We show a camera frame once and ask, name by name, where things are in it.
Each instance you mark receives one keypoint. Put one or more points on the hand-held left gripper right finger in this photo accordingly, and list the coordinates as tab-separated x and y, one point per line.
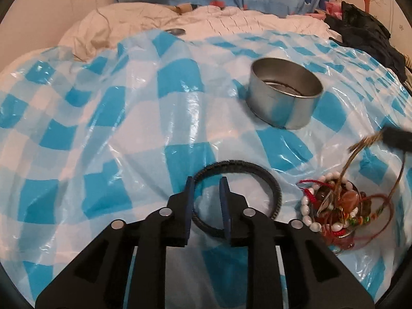
224	199

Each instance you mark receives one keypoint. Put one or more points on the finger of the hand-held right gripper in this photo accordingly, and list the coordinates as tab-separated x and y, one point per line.
397	138

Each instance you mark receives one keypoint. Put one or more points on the pink cloth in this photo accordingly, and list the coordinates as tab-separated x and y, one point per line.
328	9

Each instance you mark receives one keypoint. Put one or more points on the pile of beaded jewellery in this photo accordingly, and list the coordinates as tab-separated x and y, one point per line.
357	154

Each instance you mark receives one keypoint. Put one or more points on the round metal tin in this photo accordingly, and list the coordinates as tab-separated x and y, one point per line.
283	99

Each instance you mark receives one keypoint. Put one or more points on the black garment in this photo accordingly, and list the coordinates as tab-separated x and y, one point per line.
370	32

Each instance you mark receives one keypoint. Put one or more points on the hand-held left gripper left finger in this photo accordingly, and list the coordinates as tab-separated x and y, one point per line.
189	199

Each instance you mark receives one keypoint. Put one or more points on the white quilt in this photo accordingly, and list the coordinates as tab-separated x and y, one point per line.
199	22

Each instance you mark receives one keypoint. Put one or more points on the pile of beaded jewelry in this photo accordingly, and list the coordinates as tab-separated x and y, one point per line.
341	209

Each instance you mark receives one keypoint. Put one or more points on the blue checkered plastic sheet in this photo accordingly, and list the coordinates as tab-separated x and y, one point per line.
161	135

